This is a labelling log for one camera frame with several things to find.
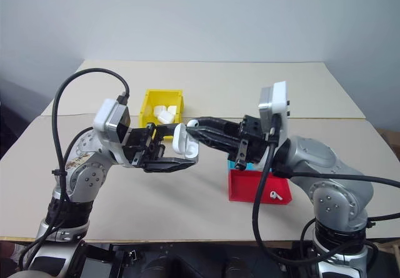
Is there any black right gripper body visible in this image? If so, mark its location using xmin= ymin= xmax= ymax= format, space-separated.
xmin=227 ymin=114 xmax=270 ymax=171

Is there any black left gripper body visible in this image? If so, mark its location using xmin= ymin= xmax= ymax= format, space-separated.
xmin=122 ymin=122 xmax=166 ymax=169

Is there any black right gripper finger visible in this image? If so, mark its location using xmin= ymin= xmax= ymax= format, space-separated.
xmin=198 ymin=116 xmax=244 ymax=136
xmin=186 ymin=127 xmax=241 ymax=158

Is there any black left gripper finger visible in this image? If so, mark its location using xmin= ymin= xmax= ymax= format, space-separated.
xmin=154 ymin=122 xmax=183 ymax=140
xmin=143 ymin=156 xmax=197 ymax=174

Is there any yellow plastic bin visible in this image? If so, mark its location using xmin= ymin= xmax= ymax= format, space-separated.
xmin=138 ymin=88 xmax=186 ymax=142

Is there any blue plastic tray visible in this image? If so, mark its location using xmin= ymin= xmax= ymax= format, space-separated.
xmin=227 ymin=160 xmax=255 ymax=172

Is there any red plastic tray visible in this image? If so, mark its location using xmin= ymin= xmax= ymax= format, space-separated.
xmin=227 ymin=169 xmax=293 ymax=204

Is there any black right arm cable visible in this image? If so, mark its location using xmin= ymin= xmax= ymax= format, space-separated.
xmin=251 ymin=114 xmax=323 ymax=265
xmin=273 ymin=168 xmax=400 ymax=189

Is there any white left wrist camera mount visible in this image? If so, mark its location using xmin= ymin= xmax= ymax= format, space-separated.
xmin=92 ymin=98 xmax=132 ymax=167

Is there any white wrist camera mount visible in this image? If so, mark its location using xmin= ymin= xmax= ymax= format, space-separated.
xmin=92 ymin=98 xmax=132 ymax=167
xmin=257 ymin=81 xmax=290 ymax=148

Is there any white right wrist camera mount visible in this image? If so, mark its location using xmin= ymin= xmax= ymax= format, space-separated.
xmin=257 ymin=81 xmax=290 ymax=148

